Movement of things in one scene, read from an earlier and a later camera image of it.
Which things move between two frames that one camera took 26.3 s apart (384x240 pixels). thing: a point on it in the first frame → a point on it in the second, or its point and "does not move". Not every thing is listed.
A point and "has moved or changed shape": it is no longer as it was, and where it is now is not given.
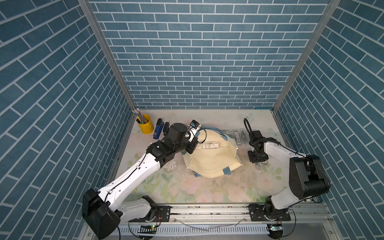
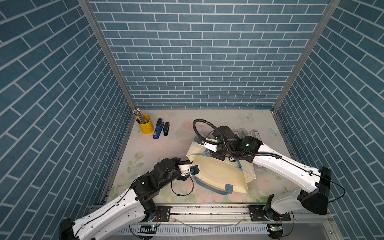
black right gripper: (261, 159) → (217, 156)
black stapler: (166, 128) does not move
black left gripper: (192, 144) → (177, 162)
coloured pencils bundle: (140, 118) does not move
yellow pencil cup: (147, 128) does not move
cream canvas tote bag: (215, 155) has moved or changed shape
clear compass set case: (244, 136) does not move
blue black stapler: (158, 129) does not move
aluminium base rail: (234, 222) does not move
